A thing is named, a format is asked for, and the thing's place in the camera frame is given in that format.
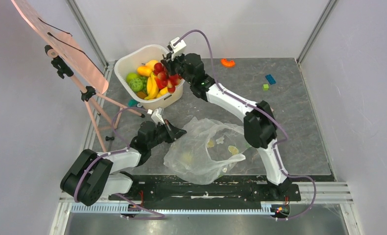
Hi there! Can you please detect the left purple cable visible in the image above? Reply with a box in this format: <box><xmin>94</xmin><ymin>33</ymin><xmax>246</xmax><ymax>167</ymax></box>
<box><xmin>73</xmin><ymin>107</ymin><xmax>166</xmax><ymax>220</ymax></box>

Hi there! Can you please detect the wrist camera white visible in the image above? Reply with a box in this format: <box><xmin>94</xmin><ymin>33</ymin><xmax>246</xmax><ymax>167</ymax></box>
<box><xmin>147</xmin><ymin>107</ymin><xmax>165</xmax><ymax>125</ymax></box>
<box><xmin>168</xmin><ymin>37</ymin><xmax>187</xmax><ymax>60</ymax></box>

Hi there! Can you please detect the yellow fake banana bunch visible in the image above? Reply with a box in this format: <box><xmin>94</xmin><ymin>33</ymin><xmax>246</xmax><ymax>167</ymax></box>
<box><xmin>144</xmin><ymin>72</ymin><xmax>159</xmax><ymax>100</ymax></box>

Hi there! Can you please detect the pink perforated board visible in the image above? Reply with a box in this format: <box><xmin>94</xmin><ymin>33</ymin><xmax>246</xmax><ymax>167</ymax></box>
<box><xmin>11</xmin><ymin>0</ymin><xmax>109</xmax><ymax>94</ymax></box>

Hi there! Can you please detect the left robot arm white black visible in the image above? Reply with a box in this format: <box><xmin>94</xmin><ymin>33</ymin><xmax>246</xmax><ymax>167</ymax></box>
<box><xmin>60</xmin><ymin>120</ymin><xmax>187</xmax><ymax>206</ymax></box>

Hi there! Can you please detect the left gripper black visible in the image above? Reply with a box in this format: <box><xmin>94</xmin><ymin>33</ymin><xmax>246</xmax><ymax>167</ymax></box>
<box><xmin>148</xmin><ymin>118</ymin><xmax>187</xmax><ymax>149</ymax></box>

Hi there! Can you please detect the pink tripod stand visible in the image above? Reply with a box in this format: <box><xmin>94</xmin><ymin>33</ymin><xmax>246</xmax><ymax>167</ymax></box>
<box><xmin>45</xmin><ymin>45</ymin><xmax>127</xmax><ymax>152</ymax></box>

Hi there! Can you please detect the clear plastic bag of fruits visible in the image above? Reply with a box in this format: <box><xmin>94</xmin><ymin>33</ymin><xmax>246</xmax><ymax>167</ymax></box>
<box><xmin>164</xmin><ymin>117</ymin><xmax>251</xmax><ymax>185</ymax></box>

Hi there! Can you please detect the blue toy brick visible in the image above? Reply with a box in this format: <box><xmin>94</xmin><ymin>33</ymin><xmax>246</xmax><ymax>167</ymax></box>
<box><xmin>265</xmin><ymin>74</ymin><xmax>276</xmax><ymax>85</ymax></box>

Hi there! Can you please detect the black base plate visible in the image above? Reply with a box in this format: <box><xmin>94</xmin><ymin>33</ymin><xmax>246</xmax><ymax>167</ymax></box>
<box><xmin>124</xmin><ymin>175</ymin><xmax>301</xmax><ymax>202</ymax></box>

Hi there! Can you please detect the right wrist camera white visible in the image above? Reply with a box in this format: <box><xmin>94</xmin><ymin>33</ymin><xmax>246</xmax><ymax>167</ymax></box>
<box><xmin>168</xmin><ymin>37</ymin><xmax>187</xmax><ymax>60</ymax></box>

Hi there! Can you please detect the purple cable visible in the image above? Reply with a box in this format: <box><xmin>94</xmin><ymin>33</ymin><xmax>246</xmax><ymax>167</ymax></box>
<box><xmin>179</xmin><ymin>29</ymin><xmax>317</xmax><ymax>222</ymax></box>
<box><xmin>73</xmin><ymin>107</ymin><xmax>166</xmax><ymax>220</ymax></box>

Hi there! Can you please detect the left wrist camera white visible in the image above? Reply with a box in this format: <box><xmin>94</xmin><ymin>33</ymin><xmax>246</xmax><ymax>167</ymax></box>
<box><xmin>147</xmin><ymin>107</ymin><xmax>165</xmax><ymax>125</ymax></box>

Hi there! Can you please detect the teal toy piece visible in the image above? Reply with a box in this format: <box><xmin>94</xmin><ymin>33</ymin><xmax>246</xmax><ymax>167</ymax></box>
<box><xmin>128</xmin><ymin>99</ymin><xmax>139</xmax><ymax>107</ymax></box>

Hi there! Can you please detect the orange yellow fake mango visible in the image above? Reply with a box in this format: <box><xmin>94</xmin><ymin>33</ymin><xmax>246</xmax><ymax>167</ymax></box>
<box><xmin>137</xmin><ymin>66</ymin><xmax>153</xmax><ymax>77</ymax></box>

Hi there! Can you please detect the green fake custard apple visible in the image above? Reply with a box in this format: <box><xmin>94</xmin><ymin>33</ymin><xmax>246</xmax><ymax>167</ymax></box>
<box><xmin>128</xmin><ymin>78</ymin><xmax>144</xmax><ymax>93</ymax></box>

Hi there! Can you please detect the red fake strawberry bunch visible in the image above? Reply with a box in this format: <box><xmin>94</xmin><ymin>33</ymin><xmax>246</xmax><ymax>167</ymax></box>
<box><xmin>153</xmin><ymin>62</ymin><xmax>182</xmax><ymax>94</ymax></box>

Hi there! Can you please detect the white plastic basket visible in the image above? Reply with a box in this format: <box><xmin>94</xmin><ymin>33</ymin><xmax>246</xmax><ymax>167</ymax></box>
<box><xmin>114</xmin><ymin>44</ymin><xmax>185</xmax><ymax>110</ymax></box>

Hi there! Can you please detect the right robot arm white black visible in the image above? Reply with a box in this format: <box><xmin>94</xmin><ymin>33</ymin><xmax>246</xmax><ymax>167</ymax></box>
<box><xmin>161</xmin><ymin>52</ymin><xmax>292</xmax><ymax>200</ymax></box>

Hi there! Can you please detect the orange curved toy block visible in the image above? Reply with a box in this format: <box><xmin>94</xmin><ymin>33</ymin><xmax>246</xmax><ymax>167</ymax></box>
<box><xmin>220</xmin><ymin>58</ymin><xmax>236</xmax><ymax>68</ymax></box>

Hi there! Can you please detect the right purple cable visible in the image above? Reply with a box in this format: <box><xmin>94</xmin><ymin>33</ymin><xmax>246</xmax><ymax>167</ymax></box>
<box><xmin>179</xmin><ymin>29</ymin><xmax>317</xmax><ymax>222</ymax></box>

